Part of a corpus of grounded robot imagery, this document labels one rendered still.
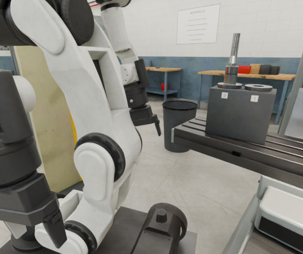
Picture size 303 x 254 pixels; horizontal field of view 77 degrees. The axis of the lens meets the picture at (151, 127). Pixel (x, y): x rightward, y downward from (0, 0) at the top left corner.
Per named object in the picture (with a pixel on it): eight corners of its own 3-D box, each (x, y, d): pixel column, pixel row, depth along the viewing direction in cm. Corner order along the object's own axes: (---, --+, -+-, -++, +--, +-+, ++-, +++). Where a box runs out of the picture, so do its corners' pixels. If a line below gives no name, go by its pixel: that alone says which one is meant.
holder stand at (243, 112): (264, 145, 69) (277, 89, 62) (204, 132, 80) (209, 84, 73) (266, 134, 79) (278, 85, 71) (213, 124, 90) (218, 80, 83)
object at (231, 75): (238, 83, 73) (241, 69, 71) (227, 84, 72) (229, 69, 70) (232, 82, 77) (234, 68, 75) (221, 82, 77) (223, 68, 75)
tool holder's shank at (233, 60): (238, 66, 71) (243, 33, 67) (230, 66, 71) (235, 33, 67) (233, 65, 74) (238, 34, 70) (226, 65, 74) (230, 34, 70)
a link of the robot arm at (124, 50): (119, 84, 69) (107, 46, 65) (129, 80, 77) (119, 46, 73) (135, 80, 67) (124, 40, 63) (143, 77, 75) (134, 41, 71)
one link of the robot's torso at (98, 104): (82, 191, 51) (-7, 6, 40) (115, 159, 67) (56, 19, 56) (131, 186, 45) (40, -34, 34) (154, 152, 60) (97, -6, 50)
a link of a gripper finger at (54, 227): (52, 251, 32) (41, 221, 31) (66, 236, 35) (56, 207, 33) (59, 253, 32) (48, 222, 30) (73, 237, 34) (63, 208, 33)
